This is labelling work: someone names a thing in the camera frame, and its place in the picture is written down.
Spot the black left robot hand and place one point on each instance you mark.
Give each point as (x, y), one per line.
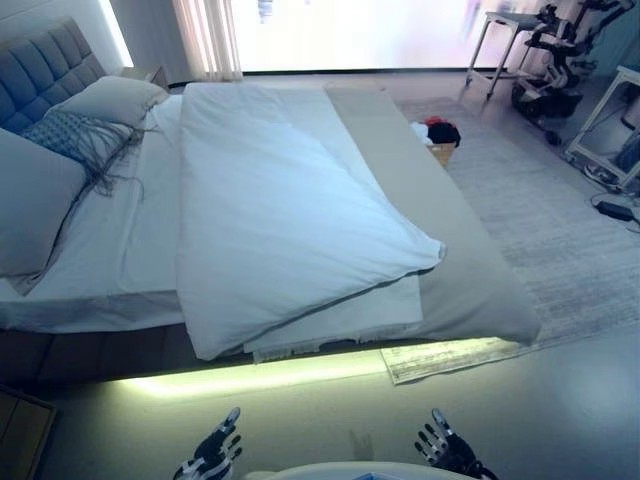
(212, 445)

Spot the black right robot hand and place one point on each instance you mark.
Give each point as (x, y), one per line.
(452, 452)

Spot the white duvet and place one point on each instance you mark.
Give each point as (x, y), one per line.
(275, 200)

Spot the white bed sheet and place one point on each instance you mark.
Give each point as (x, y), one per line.
(125, 240)

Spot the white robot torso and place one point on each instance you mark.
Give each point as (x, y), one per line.
(330, 471)

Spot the brown wooden cabinet nightstand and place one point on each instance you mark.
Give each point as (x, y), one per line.
(20, 435)

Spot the grey area rug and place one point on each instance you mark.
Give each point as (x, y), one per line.
(550, 240)

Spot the black power adapter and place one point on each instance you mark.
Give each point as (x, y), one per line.
(616, 209)

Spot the tan laundry basket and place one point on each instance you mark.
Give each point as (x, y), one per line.
(442, 156)

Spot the black garment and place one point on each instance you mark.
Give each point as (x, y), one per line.
(444, 134)

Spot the white garment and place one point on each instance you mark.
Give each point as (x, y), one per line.
(420, 131)

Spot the red garment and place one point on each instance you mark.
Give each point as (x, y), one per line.
(433, 120)

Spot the woven fringed decorative pillow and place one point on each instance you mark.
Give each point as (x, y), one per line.
(65, 130)

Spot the black and white wheeled robot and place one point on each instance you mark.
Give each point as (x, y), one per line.
(555, 95)

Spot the small light wooden nightstand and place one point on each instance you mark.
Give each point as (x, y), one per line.
(145, 76)

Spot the sheer pleated curtain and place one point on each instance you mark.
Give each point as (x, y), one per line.
(210, 35)

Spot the tufted upholstered headboard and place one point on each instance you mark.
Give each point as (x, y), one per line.
(40, 65)

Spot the white metal cart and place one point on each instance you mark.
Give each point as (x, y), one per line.
(510, 22)

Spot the dark bed frame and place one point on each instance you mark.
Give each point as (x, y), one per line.
(75, 355)

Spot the white metal frame rack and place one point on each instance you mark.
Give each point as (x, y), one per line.
(590, 135)

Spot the glowing wall light strip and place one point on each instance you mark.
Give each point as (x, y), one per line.
(116, 30)

